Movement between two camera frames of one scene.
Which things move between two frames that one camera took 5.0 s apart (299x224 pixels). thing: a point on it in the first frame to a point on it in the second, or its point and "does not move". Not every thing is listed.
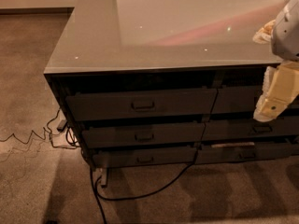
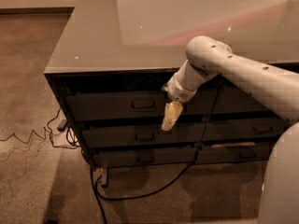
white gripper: (287, 35) to (179, 91)
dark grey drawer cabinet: (150, 76) does not move
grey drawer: (114, 158) does not move
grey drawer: (143, 105) does not move
